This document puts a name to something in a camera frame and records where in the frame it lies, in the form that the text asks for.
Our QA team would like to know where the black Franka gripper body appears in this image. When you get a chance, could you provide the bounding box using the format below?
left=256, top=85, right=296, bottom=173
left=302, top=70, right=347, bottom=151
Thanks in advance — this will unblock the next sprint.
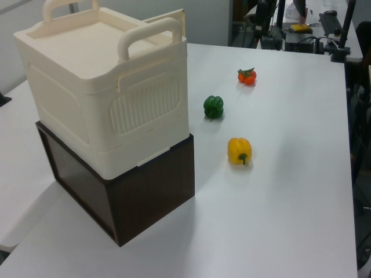
left=255, top=0, right=275, bottom=27

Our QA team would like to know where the cream plastic storage cabinet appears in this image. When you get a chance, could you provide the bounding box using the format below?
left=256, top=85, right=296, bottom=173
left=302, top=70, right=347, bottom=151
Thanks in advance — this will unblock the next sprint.
left=13, top=0, right=191, bottom=182

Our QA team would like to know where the thin black upright pole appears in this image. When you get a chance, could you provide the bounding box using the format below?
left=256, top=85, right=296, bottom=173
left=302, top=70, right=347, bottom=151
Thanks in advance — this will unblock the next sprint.
left=275, top=0, right=287, bottom=29

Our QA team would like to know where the black equipment box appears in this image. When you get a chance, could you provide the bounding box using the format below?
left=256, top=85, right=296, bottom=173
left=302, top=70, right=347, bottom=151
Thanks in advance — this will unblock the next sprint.
left=285, top=31, right=317, bottom=53

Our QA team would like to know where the black computer keyboard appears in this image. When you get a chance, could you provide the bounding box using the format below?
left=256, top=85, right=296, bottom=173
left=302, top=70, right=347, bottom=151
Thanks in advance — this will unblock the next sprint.
left=318, top=13, right=343, bottom=38

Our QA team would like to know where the red orange tomato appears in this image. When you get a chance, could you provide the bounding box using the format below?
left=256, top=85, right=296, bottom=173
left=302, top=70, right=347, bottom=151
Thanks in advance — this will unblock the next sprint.
left=237, top=66, right=258, bottom=86

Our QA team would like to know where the black pole with table clamp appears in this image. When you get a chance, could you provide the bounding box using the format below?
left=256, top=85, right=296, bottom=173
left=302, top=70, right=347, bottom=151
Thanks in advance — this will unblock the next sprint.
left=330, top=0, right=357, bottom=63

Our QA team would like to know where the black office chair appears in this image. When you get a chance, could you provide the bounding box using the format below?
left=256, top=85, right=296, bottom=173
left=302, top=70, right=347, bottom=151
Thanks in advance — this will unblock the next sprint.
left=354, top=21, right=371, bottom=63

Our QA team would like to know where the green bell pepper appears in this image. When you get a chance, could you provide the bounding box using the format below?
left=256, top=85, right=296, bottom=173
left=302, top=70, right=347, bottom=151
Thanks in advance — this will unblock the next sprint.
left=202, top=94, right=225, bottom=119

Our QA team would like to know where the yellow bell pepper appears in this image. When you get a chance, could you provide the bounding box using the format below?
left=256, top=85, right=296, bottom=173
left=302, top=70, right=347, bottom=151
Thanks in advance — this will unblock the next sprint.
left=227, top=137, right=253, bottom=166

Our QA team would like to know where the dark brown wooden box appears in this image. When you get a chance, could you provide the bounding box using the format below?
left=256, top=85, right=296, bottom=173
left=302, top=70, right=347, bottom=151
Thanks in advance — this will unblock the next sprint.
left=34, top=120, right=195, bottom=247

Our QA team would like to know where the black stand foot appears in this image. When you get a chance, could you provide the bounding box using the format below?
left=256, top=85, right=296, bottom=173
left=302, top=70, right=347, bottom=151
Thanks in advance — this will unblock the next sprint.
left=0, top=91, right=13, bottom=108

